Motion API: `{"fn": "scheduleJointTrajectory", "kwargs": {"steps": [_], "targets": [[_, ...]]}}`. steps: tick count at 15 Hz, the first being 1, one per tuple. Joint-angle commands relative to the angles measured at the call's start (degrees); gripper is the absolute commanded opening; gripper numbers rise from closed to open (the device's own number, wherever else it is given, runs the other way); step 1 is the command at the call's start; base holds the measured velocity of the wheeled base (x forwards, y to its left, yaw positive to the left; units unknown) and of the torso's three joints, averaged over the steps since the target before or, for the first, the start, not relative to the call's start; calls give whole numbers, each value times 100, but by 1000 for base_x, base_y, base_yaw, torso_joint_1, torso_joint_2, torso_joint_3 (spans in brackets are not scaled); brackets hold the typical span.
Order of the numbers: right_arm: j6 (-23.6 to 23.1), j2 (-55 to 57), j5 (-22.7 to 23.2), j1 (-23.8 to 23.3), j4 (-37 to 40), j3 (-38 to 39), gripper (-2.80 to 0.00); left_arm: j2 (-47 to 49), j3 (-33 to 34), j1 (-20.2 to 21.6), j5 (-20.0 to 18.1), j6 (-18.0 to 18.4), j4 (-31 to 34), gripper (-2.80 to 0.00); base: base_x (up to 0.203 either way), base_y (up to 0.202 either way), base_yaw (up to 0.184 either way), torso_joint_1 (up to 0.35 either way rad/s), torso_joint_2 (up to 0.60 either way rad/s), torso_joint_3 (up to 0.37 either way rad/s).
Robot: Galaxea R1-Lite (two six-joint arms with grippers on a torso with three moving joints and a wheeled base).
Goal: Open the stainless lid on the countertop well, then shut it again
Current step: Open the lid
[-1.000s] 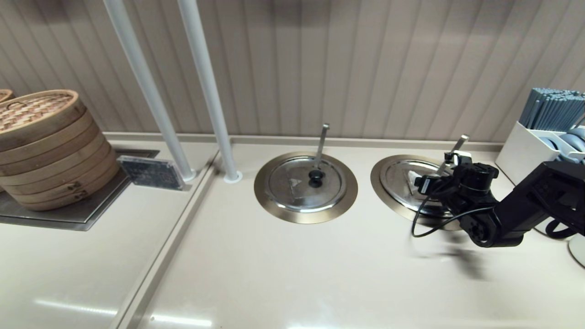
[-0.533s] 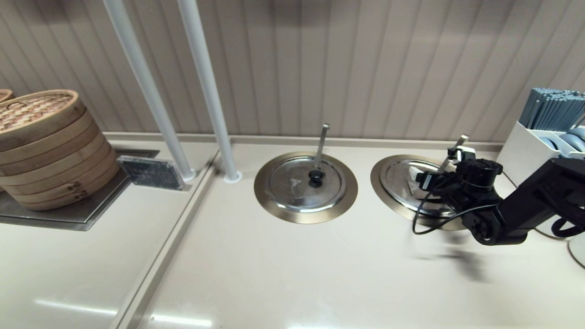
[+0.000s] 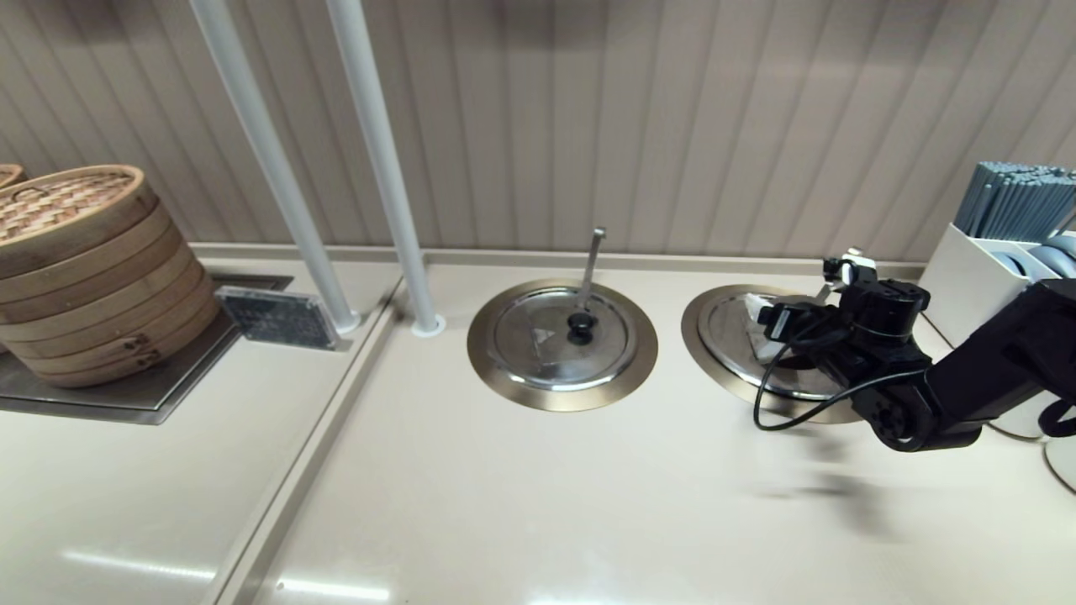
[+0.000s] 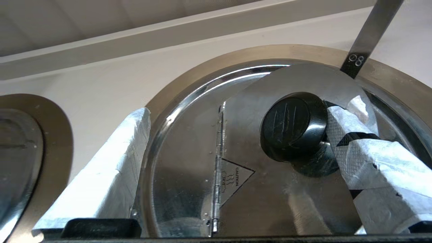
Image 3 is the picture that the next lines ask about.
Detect steel ladle handle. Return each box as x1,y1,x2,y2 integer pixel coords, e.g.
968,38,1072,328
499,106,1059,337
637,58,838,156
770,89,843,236
576,227,607,312
811,247,865,303

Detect hinged steel pot lid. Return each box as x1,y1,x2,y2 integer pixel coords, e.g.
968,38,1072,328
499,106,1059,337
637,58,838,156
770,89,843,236
699,292,846,401
488,287,637,392

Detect white cutlery holder box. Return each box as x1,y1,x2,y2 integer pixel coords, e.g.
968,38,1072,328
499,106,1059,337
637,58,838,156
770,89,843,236
918,223,1076,354

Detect white ceramic jar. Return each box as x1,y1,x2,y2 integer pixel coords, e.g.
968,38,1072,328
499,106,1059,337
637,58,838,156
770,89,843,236
975,412,1052,441
1042,437,1076,497

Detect grey-blue chopstick bundle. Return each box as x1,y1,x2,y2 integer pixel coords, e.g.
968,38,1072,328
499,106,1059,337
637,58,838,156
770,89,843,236
954,162,1076,243

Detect white round support pole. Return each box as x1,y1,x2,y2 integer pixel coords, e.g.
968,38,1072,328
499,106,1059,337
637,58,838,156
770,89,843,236
187,0,362,334
324,0,446,339

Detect clear acrylic label sign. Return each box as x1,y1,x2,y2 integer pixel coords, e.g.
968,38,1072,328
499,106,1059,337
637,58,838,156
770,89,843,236
215,286,342,352

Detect recessed steel steamer tray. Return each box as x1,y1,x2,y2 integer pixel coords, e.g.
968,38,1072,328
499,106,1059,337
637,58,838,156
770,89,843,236
0,274,293,426

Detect stacked bamboo steamer baskets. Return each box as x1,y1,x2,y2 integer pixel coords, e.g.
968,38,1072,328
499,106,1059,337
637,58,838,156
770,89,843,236
0,164,221,389

